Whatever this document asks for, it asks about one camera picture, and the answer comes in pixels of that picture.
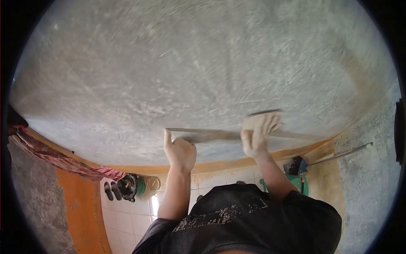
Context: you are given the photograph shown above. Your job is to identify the person's right hand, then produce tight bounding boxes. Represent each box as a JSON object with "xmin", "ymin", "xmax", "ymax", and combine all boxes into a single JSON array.
[{"xmin": 240, "ymin": 113, "xmax": 283, "ymax": 159}]

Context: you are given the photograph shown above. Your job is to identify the person's left hand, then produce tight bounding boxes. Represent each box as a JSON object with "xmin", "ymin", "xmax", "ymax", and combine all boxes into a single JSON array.
[{"xmin": 163, "ymin": 128, "xmax": 197, "ymax": 174}]

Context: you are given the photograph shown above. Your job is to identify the person's right fingers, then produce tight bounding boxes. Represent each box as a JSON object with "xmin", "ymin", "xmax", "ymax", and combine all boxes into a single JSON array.
[{"xmin": 258, "ymin": 113, "xmax": 283, "ymax": 136}]

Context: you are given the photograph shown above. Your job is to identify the person's left fingers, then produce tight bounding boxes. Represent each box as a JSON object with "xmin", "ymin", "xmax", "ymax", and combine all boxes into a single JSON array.
[{"xmin": 173, "ymin": 136, "xmax": 197, "ymax": 150}]

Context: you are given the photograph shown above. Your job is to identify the person's right thumb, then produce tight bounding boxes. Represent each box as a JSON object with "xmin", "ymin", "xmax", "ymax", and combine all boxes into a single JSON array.
[{"xmin": 240, "ymin": 130, "xmax": 253, "ymax": 147}]

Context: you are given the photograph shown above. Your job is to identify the person's left thumb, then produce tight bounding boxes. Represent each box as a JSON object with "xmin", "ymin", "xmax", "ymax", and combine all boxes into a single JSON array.
[{"xmin": 163, "ymin": 128, "xmax": 174, "ymax": 150}]

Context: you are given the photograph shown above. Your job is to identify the tan float with black edge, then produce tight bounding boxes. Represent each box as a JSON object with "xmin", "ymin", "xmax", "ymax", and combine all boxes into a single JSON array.
[{"xmin": 243, "ymin": 109, "xmax": 283, "ymax": 131}]

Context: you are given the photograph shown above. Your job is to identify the long metal straightedge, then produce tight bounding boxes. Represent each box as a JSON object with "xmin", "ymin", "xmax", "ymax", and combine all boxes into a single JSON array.
[{"xmin": 165, "ymin": 127, "xmax": 321, "ymax": 144}]

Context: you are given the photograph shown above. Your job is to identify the round tan lid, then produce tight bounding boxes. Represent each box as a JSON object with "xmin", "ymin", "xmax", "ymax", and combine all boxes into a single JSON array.
[{"xmin": 147, "ymin": 176, "xmax": 162, "ymax": 192}]

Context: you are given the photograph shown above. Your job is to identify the blue and black power tool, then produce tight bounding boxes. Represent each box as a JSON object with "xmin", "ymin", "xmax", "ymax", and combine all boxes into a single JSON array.
[{"xmin": 283, "ymin": 156, "xmax": 308, "ymax": 177}]

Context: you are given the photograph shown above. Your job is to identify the green plastic basket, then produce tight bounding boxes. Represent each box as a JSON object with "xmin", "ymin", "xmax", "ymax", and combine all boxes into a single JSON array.
[{"xmin": 136, "ymin": 177, "xmax": 147, "ymax": 196}]

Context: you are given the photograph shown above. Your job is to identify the black bucket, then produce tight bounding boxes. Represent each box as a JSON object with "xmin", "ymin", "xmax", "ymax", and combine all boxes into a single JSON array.
[{"xmin": 117, "ymin": 174, "xmax": 139, "ymax": 203}]

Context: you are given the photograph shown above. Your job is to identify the green plastic container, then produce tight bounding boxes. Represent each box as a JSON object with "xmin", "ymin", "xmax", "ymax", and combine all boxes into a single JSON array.
[{"xmin": 259, "ymin": 174, "xmax": 309, "ymax": 197}]

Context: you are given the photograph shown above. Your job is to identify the thin metal pipe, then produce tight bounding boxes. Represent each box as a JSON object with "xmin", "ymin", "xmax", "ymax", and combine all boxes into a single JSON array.
[{"xmin": 307, "ymin": 142, "xmax": 374, "ymax": 166}]

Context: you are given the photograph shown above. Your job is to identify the person's body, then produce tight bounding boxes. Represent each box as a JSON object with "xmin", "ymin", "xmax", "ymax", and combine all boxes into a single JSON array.
[{"xmin": 133, "ymin": 184, "xmax": 343, "ymax": 254}]

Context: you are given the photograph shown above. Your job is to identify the red patterned cloth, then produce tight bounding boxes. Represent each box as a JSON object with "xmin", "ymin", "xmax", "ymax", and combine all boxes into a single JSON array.
[{"xmin": 8, "ymin": 125, "xmax": 128, "ymax": 182}]

